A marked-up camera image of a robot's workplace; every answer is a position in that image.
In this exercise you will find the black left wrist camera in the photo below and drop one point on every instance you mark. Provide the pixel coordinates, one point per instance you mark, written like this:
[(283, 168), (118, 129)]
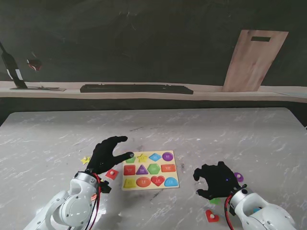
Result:
[(105, 187)]

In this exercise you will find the wooden cutting board with slot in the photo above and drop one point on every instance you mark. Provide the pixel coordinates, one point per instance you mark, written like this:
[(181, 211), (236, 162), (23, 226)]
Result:
[(254, 62)]

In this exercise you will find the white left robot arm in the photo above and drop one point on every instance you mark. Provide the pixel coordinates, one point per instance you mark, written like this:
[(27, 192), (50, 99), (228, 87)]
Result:
[(74, 206)]

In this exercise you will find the purple circle puzzle piece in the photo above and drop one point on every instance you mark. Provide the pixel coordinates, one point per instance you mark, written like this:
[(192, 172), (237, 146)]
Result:
[(239, 176)]

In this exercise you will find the flat tray under bottle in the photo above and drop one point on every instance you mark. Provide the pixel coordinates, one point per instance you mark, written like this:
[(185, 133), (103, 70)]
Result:
[(48, 89)]

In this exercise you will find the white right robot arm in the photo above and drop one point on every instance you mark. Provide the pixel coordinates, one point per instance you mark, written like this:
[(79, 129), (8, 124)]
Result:
[(259, 215)]

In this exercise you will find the yellow wooden shape puzzle board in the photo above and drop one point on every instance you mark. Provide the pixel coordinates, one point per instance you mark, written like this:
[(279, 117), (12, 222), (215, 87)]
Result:
[(151, 176)]

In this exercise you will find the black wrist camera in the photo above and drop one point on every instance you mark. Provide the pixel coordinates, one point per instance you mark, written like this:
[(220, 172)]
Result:
[(105, 187), (232, 207)]

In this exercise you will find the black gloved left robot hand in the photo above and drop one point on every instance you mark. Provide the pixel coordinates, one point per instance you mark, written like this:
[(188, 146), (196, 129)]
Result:
[(103, 155)]

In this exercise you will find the red wine glass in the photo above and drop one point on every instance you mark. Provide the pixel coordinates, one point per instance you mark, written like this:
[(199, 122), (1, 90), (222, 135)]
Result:
[(34, 64)]

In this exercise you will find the red heart puzzle piece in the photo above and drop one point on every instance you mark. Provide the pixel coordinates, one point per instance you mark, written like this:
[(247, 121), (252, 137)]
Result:
[(211, 215)]

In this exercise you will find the dark wine bottle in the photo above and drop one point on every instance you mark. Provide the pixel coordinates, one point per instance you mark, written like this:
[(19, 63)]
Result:
[(13, 67)]

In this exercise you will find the red square puzzle piece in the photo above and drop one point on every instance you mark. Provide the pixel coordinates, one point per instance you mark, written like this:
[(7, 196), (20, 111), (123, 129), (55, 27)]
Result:
[(112, 174)]

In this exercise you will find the green hexagon puzzle piece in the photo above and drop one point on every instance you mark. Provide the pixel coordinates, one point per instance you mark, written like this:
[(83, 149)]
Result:
[(216, 201)]

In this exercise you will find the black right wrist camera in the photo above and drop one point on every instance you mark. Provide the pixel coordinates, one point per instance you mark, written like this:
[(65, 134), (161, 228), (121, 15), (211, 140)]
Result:
[(232, 207)]

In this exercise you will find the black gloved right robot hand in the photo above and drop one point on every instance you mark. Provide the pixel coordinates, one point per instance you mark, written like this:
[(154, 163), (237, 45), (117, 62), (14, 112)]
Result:
[(220, 182)]

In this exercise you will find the light wooden shelf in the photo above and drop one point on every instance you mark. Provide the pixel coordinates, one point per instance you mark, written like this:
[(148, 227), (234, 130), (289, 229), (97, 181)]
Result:
[(216, 94)]

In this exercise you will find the yellow star puzzle piece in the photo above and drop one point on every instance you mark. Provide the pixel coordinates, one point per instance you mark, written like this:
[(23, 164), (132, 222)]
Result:
[(85, 160)]

